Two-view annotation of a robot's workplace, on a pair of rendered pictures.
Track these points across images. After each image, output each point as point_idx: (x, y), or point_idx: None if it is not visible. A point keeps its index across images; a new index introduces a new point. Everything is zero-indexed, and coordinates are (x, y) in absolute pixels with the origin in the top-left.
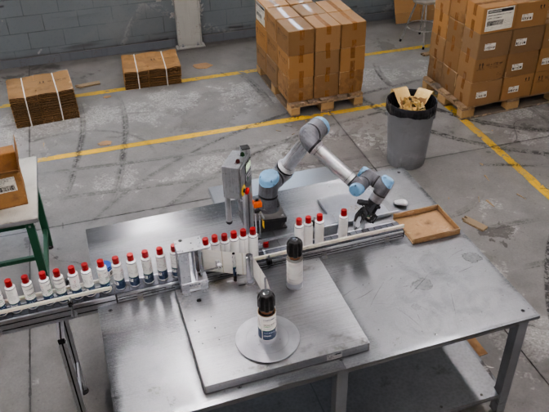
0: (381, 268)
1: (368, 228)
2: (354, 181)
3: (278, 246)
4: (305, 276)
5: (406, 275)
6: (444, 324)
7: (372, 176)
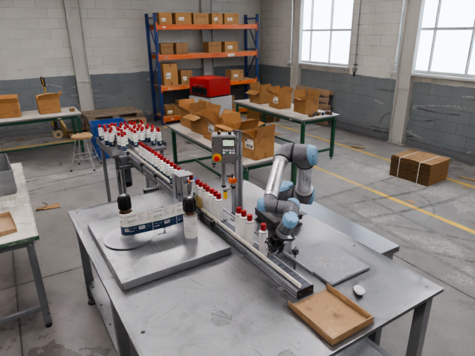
0: (237, 288)
1: (288, 268)
2: (264, 196)
3: None
4: (202, 243)
5: (231, 306)
6: (158, 337)
7: (286, 208)
